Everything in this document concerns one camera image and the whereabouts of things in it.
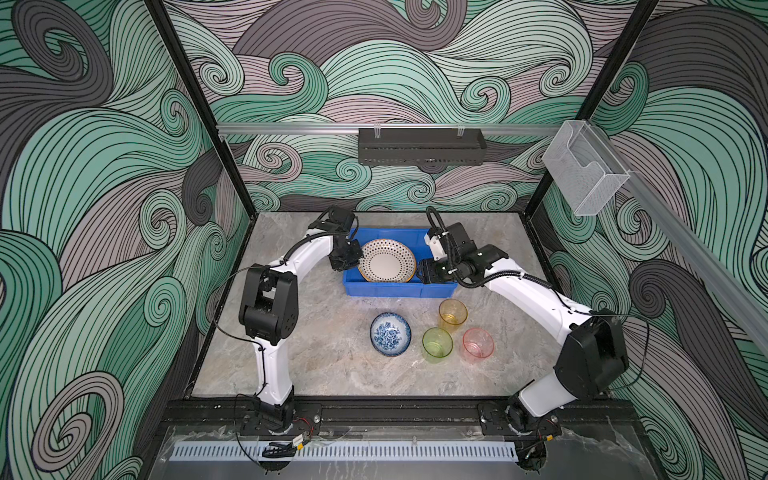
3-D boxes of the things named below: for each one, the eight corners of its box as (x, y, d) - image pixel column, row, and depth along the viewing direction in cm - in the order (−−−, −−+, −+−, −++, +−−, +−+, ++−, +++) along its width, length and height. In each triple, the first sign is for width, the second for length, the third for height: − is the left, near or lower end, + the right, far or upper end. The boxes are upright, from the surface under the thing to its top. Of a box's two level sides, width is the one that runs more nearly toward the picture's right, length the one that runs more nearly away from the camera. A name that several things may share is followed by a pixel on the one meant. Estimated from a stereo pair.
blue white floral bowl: (370, 360, 85) (370, 349, 78) (371, 325, 92) (370, 312, 85) (409, 360, 85) (412, 349, 78) (407, 325, 92) (409, 312, 85)
